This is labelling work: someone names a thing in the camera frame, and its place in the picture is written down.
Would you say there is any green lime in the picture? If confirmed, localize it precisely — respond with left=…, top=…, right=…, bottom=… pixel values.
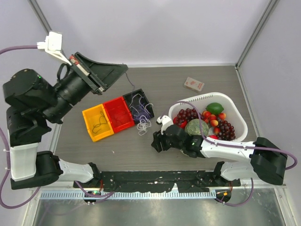
left=206, top=103, right=224, bottom=115

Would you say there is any white plastic basket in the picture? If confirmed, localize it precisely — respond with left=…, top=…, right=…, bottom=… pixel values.
left=168, top=91, right=249, bottom=156

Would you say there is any yellow plastic bin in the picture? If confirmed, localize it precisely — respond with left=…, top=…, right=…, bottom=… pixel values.
left=82, top=104, right=114, bottom=142

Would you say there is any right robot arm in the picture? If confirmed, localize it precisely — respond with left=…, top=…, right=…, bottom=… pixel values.
left=151, top=125, right=287, bottom=186

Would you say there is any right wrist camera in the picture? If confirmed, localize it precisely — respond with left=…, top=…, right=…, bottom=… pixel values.
left=156, top=115, right=174, bottom=134

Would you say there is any black cable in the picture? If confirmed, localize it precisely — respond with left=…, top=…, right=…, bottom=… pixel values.
left=92, top=110, right=108, bottom=134

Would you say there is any dark red grape bunch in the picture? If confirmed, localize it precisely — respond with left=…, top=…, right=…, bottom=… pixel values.
left=173, top=108, right=204, bottom=129

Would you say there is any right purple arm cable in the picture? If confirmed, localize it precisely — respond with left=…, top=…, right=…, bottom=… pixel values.
left=168, top=100, right=298, bottom=208

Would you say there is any slotted cable duct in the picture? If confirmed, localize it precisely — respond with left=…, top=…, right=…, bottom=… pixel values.
left=40, top=190, right=216, bottom=200

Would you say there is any black plastic bin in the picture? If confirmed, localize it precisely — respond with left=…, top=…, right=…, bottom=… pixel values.
left=123, top=89, right=154, bottom=125

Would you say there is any red plastic bin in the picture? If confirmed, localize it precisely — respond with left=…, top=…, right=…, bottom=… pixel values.
left=103, top=97, right=135, bottom=133

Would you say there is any green cantaloupe melon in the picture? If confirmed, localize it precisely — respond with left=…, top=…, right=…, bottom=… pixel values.
left=184, top=119, right=209, bottom=136

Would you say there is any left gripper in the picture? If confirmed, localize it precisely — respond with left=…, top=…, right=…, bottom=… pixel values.
left=46, top=52, right=131, bottom=122

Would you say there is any red white card box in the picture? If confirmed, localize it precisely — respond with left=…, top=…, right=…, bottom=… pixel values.
left=183, top=77, right=205, bottom=93

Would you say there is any red apple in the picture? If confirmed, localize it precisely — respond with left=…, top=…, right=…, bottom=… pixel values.
left=208, top=135, right=219, bottom=139

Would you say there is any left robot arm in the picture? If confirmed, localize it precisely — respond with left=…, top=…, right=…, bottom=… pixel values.
left=3, top=53, right=128, bottom=190

